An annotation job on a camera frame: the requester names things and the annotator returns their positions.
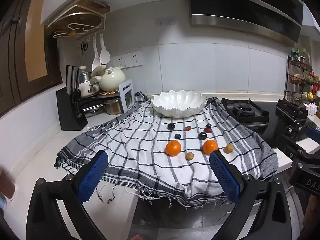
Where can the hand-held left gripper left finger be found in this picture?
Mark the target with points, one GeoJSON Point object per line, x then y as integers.
{"type": "Point", "coordinates": [92, 177]}

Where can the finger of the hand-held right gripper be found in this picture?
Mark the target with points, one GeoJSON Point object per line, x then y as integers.
{"type": "Point", "coordinates": [313, 132]}
{"type": "Point", "coordinates": [287, 145]}

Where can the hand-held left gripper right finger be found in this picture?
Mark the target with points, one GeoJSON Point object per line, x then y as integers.
{"type": "Point", "coordinates": [225, 177]}

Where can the yellow-brown longan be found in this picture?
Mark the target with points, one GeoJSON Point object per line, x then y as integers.
{"type": "Point", "coordinates": [228, 148]}
{"type": "Point", "coordinates": [189, 156]}

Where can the orange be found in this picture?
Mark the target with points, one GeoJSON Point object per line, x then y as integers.
{"type": "Point", "coordinates": [210, 147]}
{"type": "Point", "coordinates": [173, 148]}

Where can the dark purple plum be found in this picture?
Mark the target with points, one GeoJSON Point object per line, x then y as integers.
{"type": "Point", "coordinates": [202, 136]}
{"type": "Point", "coordinates": [171, 126]}

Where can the white scalloped bowl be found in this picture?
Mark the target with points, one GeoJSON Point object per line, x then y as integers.
{"type": "Point", "coordinates": [178, 100]}

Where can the black burner grate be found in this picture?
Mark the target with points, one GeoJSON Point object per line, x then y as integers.
{"type": "Point", "coordinates": [291, 107]}

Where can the black gas stove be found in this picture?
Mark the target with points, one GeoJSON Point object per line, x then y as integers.
{"type": "Point", "coordinates": [267, 107]}

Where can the small red fruit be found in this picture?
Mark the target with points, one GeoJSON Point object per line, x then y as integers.
{"type": "Point", "coordinates": [187, 129]}
{"type": "Point", "coordinates": [207, 130]}

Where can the gas stove burner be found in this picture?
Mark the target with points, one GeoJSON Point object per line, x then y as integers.
{"type": "Point", "coordinates": [243, 110]}

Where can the grey checkered fringed cloth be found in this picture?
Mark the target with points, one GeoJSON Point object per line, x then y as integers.
{"type": "Point", "coordinates": [140, 142]}

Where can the small dark blue fruit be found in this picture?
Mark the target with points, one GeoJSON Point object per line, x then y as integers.
{"type": "Point", "coordinates": [177, 136]}

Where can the black knife block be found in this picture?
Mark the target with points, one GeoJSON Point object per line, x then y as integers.
{"type": "Point", "coordinates": [71, 115]}

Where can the steel cooking pot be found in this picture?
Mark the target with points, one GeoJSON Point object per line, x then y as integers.
{"type": "Point", "coordinates": [113, 106]}

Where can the black pot shelf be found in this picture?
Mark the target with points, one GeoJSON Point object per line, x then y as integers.
{"type": "Point", "coordinates": [93, 101]}

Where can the grey-blue lid stand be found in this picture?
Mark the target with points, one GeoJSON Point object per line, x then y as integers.
{"type": "Point", "coordinates": [127, 92]}

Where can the steel pot with lid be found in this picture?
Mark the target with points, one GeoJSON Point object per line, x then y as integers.
{"type": "Point", "coordinates": [85, 82]}

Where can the cream ceramic pot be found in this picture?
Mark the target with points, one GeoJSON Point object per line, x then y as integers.
{"type": "Point", "coordinates": [112, 78]}

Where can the white ladle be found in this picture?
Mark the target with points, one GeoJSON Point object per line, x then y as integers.
{"type": "Point", "coordinates": [104, 53]}
{"type": "Point", "coordinates": [95, 60]}

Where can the black kitchen scissors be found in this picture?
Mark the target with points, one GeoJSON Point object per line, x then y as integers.
{"type": "Point", "coordinates": [83, 48]}

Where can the black range hood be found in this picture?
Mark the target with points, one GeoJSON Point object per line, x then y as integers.
{"type": "Point", "coordinates": [245, 7]}

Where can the brown wooden cabinet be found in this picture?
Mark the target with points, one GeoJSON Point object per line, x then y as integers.
{"type": "Point", "coordinates": [15, 55]}

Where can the white wall outlet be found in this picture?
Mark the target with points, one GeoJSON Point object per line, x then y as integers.
{"type": "Point", "coordinates": [133, 58]}
{"type": "Point", "coordinates": [119, 61]}

